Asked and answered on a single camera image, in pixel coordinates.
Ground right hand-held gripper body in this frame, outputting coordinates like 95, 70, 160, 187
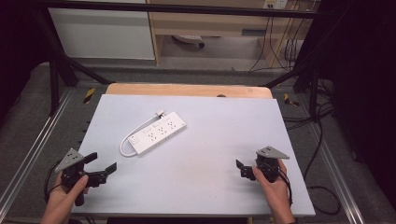
254, 146, 290, 184

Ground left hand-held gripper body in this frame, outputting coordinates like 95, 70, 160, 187
54, 147, 109, 207

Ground white power strip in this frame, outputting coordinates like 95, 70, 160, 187
128, 111, 188, 156

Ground person's right hand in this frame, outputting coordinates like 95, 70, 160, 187
251, 159, 294, 217

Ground person's left hand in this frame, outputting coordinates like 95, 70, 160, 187
45, 172, 91, 217

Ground pale grey table board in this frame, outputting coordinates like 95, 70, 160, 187
71, 93, 317, 217

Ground yellow black floor tape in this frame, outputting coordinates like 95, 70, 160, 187
283, 92, 301, 107
82, 87, 96, 105

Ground wooden table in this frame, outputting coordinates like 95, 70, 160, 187
105, 82, 274, 100

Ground white cabinet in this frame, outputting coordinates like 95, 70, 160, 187
48, 0, 156, 61

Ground black curtain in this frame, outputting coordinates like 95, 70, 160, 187
316, 0, 396, 206
0, 0, 52, 120

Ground office chair base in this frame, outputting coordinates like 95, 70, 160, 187
172, 34, 206, 49

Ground light wooden desk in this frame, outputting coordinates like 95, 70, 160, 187
146, 0, 316, 67

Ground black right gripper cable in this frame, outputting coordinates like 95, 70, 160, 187
277, 170, 294, 207

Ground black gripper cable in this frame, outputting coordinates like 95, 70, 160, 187
43, 160, 64, 203
277, 170, 294, 207

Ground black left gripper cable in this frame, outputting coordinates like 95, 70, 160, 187
43, 160, 64, 203

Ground white power strip cable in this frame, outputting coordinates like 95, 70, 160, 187
119, 115, 159, 158

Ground aluminium floor rail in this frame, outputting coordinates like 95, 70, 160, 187
306, 118, 366, 224
0, 88, 75, 213

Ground black floor cables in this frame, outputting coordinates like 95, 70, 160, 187
282, 77, 343, 217

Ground black metal frame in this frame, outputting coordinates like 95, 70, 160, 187
32, 0, 323, 117

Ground black hanging cables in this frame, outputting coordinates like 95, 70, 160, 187
247, 8, 312, 74

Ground white wall socket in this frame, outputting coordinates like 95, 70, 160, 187
262, 0, 290, 10

